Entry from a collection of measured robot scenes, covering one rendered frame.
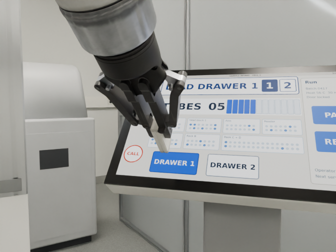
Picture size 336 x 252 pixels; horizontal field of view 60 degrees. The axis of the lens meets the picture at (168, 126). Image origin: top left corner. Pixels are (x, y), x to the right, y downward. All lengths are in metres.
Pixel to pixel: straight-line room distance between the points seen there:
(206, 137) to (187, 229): 1.48
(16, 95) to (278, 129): 0.49
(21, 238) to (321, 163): 0.57
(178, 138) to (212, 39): 1.19
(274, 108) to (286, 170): 0.14
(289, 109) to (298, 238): 0.92
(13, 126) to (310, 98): 0.57
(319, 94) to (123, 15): 0.47
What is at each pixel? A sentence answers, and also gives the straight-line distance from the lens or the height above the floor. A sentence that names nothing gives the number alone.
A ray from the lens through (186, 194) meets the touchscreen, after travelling 0.55.
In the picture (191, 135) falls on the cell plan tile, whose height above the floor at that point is 1.05.
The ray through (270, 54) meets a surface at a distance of 1.45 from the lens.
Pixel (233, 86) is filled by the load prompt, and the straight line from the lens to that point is 0.66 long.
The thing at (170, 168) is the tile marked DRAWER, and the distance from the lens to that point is 0.56.
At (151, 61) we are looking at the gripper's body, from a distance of 0.34.
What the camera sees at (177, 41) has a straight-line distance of 2.00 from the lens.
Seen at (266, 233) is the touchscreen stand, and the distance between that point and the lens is 0.67.
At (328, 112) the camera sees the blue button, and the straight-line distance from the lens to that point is 0.63.
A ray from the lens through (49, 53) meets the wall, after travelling 3.96.
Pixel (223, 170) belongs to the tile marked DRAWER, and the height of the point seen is 1.00.
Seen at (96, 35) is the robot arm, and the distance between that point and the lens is 0.30.
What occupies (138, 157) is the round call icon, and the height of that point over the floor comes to 1.01.
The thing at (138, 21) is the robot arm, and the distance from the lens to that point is 0.30.
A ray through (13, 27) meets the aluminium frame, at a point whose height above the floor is 1.25.
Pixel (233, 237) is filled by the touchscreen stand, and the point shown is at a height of 0.83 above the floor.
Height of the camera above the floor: 1.12
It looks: 5 degrees down
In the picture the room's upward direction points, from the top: straight up
